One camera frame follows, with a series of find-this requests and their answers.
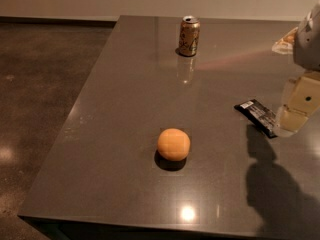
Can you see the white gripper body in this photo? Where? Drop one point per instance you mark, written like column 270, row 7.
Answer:
column 308, row 49

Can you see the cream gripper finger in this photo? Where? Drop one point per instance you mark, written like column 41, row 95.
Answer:
column 300, row 100

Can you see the orange soda can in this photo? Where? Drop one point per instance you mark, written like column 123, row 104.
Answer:
column 189, row 36

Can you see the clear plastic snack bag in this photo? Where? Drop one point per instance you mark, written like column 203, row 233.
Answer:
column 284, row 45

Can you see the black snack bar wrapper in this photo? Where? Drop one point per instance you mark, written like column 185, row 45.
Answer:
column 259, row 115

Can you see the orange fruit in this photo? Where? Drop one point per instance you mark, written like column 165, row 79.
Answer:
column 173, row 144

